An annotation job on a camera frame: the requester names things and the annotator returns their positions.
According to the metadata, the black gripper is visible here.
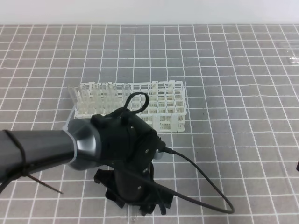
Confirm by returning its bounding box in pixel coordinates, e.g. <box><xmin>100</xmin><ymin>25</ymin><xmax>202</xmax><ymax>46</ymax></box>
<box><xmin>94</xmin><ymin>161</ymin><xmax>173</xmax><ymax>215</ymax></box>

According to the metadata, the clear glass test tube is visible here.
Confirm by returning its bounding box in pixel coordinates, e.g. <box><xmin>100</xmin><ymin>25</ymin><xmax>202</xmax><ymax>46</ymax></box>
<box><xmin>128</xmin><ymin>205</ymin><xmax>138</xmax><ymax>224</ymax></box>

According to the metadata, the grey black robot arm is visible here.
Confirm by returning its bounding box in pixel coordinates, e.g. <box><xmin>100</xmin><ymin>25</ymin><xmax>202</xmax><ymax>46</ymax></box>
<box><xmin>0</xmin><ymin>111</ymin><xmax>173</xmax><ymax>215</ymax></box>

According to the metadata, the white plastic test tube rack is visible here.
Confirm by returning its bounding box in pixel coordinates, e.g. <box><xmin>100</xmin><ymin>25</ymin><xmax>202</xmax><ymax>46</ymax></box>
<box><xmin>75</xmin><ymin>80</ymin><xmax>187</xmax><ymax>133</ymax></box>

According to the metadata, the clear test tube in rack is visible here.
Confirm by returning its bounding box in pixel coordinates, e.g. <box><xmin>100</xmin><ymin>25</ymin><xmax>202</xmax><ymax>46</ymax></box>
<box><xmin>109</xmin><ymin>83</ymin><xmax>119</xmax><ymax>111</ymax></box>
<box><xmin>80</xmin><ymin>84</ymin><xmax>89</xmax><ymax>114</ymax></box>
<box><xmin>101</xmin><ymin>82</ymin><xmax>109</xmax><ymax>114</ymax></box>
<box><xmin>92</xmin><ymin>83</ymin><xmax>102</xmax><ymax>114</ymax></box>
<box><xmin>122</xmin><ymin>83</ymin><xmax>130</xmax><ymax>103</ymax></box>

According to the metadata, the leaning clear test tube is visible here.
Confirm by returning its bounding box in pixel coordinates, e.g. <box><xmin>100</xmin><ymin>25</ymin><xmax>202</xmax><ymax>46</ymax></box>
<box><xmin>67</xmin><ymin>86</ymin><xmax>78</xmax><ymax>105</ymax></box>

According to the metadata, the clear tube at table edge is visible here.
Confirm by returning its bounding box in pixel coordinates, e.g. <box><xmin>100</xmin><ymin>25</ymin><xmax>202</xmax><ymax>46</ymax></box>
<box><xmin>278</xmin><ymin>40</ymin><xmax>299</xmax><ymax>54</ymax></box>
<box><xmin>287</xmin><ymin>56</ymin><xmax>299</xmax><ymax>65</ymax></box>

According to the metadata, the black camera cable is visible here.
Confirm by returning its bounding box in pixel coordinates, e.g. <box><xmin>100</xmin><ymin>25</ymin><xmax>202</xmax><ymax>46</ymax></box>
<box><xmin>122</xmin><ymin>92</ymin><xmax>235</xmax><ymax>214</ymax></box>

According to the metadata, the white cable tie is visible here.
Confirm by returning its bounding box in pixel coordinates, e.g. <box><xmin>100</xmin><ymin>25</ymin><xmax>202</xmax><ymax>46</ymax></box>
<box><xmin>62</xmin><ymin>106</ymin><xmax>78</xmax><ymax>165</ymax></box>

